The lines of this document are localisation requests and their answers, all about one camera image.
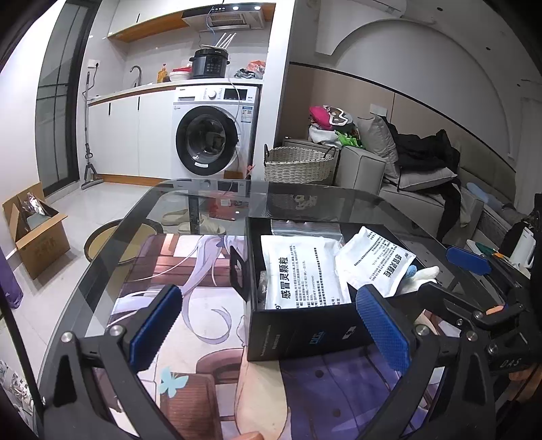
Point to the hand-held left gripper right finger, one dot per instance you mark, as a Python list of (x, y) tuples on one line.
[(383, 330)]

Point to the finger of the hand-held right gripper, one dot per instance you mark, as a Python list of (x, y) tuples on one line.
[(468, 260), (453, 304)]

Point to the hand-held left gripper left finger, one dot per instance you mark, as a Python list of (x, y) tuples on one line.
[(154, 325)]

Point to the white and blue plush toy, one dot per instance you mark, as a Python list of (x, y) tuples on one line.
[(425, 277)]

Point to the white printed packet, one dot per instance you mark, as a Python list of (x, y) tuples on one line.
[(372, 262)]

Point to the black cardboard box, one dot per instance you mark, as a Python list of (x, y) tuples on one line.
[(296, 334)]

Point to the white packet with large print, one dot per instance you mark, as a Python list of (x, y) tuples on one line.
[(305, 270)]

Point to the clear zip bag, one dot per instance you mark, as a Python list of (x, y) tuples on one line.
[(305, 228)]

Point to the person's right hand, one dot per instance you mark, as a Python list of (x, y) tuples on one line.
[(521, 375)]

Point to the person's left hand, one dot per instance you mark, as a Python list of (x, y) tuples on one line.
[(250, 436)]

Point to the white and black jug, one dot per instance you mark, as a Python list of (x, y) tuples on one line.
[(521, 249)]

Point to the printed table mat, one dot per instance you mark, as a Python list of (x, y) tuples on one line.
[(190, 372)]

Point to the light blue pillow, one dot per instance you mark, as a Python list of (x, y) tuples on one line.
[(482, 194)]

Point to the round brown floor mat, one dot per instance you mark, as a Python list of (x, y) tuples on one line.
[(110, 245)]

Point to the grey pillow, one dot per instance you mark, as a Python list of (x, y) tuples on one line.
[(423, 180), (374, 139)]

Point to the beige slipper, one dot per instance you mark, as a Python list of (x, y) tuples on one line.
[(207, 227), (173, 218)]

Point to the black jacket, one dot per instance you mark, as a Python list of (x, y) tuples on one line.
[(423, 148)]

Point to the brown cardboard box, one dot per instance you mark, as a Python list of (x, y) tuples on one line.
[(42, 249)]

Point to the grey sofa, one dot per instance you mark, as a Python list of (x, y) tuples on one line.
[(360, 169)]

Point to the purple cloth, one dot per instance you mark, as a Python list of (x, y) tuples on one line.
[(10, 279)]

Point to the green cloth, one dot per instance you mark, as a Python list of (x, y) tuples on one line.
[(347, 138)]

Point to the grey floor mop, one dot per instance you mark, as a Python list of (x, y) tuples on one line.
[(89, 160)]

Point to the wicker laundry basket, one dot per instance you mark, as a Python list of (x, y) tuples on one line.
[(296, 165)]

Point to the brown and white face cushion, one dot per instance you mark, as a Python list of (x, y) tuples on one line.
[(342, 116)]

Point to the white cloth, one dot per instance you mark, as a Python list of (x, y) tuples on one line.
[(322, 135)]

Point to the white kitchen cabinet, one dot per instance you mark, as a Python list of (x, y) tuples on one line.
[(123, 135)]

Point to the pink cloth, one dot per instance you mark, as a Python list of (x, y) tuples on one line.
[(319, 115)]

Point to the white washing machine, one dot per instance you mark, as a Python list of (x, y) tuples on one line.
[(190, 99)]

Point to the glass balcony door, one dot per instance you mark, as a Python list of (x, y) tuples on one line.
[(55, 118)]

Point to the yellow bottle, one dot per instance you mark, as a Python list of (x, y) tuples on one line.
[(162, 75)]

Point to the white bowl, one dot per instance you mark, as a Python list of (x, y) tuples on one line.
[(180, 75)]

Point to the kitchen faucet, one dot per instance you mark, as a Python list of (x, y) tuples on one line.
[(136, 70)]

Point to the black pressure cooker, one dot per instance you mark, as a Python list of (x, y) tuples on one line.
[(209, 63)]

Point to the clothes pile on washing machine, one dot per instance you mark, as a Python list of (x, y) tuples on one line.
[(250, 71)]

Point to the range hood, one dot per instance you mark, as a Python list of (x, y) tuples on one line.
[(224, 17)]

